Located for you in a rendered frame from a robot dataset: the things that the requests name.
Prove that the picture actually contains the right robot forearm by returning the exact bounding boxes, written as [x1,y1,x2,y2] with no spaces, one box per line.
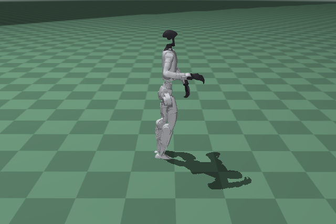
[165,71,191,80]

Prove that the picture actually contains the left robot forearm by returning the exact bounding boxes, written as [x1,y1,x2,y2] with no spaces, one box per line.
[176,68,185,84]

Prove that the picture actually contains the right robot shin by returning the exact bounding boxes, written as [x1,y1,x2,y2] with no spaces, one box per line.
[160,126,173,156]

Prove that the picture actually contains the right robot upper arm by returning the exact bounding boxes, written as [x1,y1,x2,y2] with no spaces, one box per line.
[163,52,174,80]

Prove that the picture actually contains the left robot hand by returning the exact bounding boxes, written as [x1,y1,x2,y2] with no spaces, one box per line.
[183,80,190,98]

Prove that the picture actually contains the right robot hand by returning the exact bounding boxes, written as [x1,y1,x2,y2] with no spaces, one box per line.
[187,73,205,84]

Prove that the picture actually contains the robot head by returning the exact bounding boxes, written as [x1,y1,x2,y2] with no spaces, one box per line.
[163,30,177,51]

